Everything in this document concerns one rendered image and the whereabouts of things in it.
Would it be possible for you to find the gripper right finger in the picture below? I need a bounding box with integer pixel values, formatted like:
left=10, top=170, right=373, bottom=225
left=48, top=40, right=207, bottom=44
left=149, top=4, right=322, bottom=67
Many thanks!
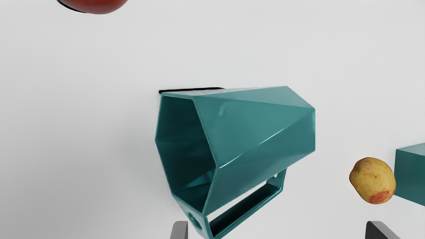
left=366, top=221, right=401, bottom=239

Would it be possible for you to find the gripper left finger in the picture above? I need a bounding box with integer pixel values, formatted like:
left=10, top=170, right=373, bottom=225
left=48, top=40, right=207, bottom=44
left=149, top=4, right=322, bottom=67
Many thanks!
left=170, top=221, right=188, bottom=239

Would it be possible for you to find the teal faceted mug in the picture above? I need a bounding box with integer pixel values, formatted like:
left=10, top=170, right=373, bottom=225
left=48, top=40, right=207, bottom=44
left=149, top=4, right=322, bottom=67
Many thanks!
left=155, top=86, right=316, bottom=239

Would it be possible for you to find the yellow potato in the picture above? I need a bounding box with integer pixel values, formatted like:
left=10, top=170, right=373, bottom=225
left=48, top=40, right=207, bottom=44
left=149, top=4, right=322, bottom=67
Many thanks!
left=349, top=157, right=396, bottom=204

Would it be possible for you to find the teal block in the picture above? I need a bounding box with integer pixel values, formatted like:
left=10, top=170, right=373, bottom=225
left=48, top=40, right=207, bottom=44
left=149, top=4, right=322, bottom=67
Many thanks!
left=393, top=143, right=425, bottom=206

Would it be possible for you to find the red apple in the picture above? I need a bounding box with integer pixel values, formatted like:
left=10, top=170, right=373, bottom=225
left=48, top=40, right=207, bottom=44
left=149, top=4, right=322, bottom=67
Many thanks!
left=58, top=0, right=128, bottom=15

